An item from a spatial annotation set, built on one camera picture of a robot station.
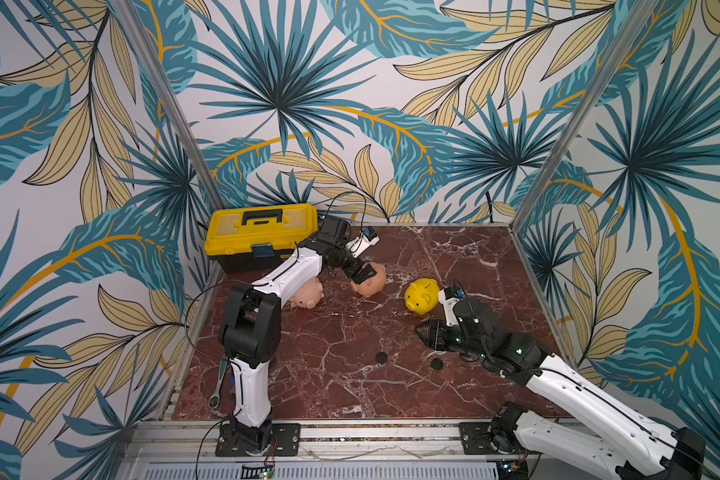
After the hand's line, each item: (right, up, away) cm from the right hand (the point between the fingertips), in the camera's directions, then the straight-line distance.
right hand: (420, 329), depth 75 cm
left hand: (-14, +16, +17) cm, 27 cm away
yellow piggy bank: (+4, +6, +15) cm, 17 cm away
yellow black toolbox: (-47, +23, +18) cm, 55 cm away
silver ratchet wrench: (-53, -19, +4) cm, 57 cm away
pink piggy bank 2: (-11, +9, +18) cm, 23 cm away
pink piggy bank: (-31, +6, +18) cm, 36 cm away
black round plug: (-9, -11, +13) cm, 20 cm away
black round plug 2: (+7, -13, +11) cm, 18 cm away
